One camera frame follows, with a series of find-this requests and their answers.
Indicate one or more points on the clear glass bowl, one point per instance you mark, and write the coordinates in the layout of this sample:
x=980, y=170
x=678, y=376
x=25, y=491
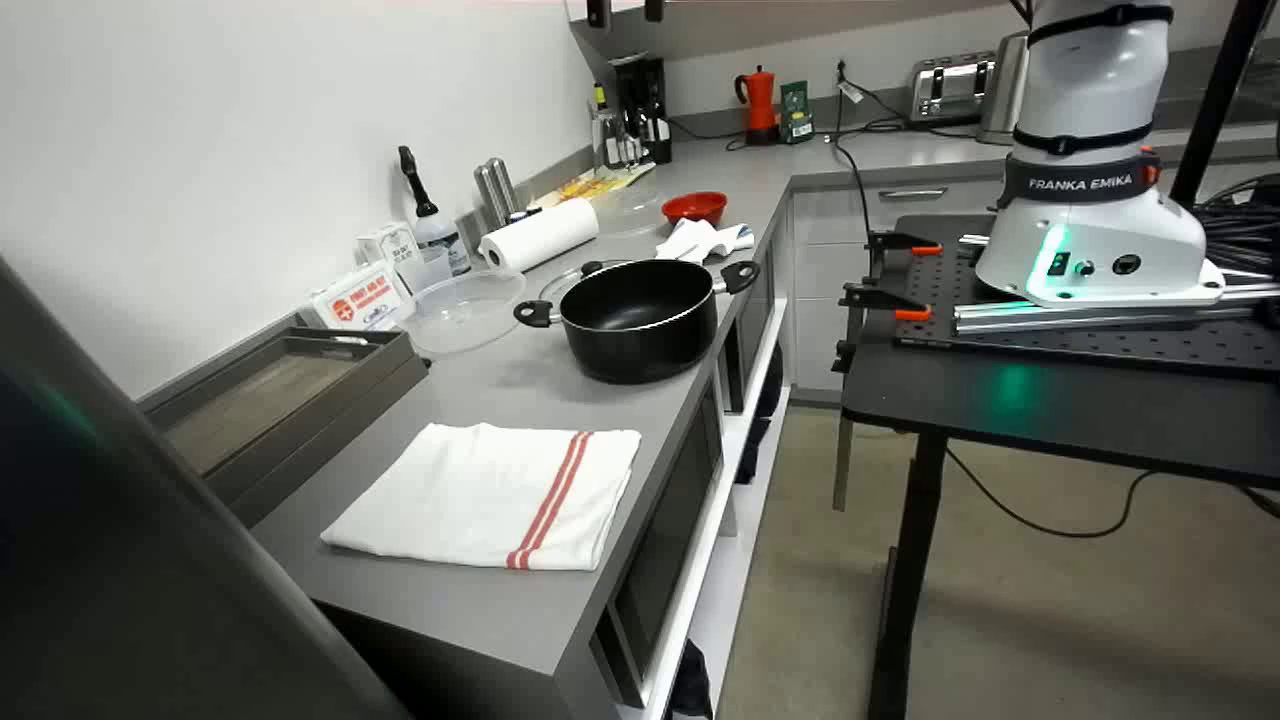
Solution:
x=460, y=318

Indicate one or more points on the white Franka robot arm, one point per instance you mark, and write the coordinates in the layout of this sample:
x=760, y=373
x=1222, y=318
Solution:
x=1084, y=83

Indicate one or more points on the black cooking pot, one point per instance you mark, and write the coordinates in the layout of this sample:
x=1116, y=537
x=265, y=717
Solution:
x=641, y=340

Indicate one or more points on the red moka pot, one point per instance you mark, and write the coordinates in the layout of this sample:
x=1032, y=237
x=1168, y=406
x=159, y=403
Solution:
x=756, y=107

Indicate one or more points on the crumpled white cloth blue stripes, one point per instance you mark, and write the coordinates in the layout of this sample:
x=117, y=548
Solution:
x=697, y=241

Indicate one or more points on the white paper towel roll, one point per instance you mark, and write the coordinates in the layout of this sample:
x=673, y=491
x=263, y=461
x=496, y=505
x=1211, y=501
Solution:
x=541, y=237

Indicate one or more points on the built-in black microwave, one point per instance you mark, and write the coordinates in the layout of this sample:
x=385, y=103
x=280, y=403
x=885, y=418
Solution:
x=664, y=534

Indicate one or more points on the grey counter cabinet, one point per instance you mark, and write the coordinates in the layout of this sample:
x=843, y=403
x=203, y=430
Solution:
x=743, y=534

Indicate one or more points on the white towel with red stripes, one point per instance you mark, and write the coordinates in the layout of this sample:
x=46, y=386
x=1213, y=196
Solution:
x=483, y=498

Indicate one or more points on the steel shaker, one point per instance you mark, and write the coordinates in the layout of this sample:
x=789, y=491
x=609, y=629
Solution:
x=505, y=184
x=486, y=196

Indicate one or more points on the clear spray bottle black trigger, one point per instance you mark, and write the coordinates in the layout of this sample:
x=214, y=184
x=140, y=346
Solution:
x=439, y=247

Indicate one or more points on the black coffee machine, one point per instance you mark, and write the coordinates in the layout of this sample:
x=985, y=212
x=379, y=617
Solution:
x=641, y=107

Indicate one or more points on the white printed card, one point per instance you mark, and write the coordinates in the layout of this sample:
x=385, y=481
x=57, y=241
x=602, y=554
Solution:
x=398, y=249

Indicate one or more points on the red and white box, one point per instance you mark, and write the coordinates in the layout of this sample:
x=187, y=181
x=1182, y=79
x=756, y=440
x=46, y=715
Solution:
x=361, y=299

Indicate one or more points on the green box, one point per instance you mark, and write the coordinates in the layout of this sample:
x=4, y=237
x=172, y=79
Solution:
x=798, y=114

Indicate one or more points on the grey sink tray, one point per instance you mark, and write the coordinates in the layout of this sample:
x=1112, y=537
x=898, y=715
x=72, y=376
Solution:
x=272, y=406

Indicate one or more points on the steel toaster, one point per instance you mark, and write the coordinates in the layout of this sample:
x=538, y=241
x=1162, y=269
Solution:
x=951, y=88

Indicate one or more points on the black robot table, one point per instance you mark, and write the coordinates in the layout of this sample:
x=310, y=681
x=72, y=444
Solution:
x=1053, y=403

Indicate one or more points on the large black panel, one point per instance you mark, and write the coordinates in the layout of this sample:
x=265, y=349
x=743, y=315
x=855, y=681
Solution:
x=123, y=572

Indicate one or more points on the black pole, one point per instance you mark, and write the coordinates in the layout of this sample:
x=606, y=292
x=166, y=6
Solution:
x=1222, y=103

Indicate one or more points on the aluminium rail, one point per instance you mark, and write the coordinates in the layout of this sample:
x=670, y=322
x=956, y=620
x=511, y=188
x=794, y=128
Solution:
x=1104, y=315

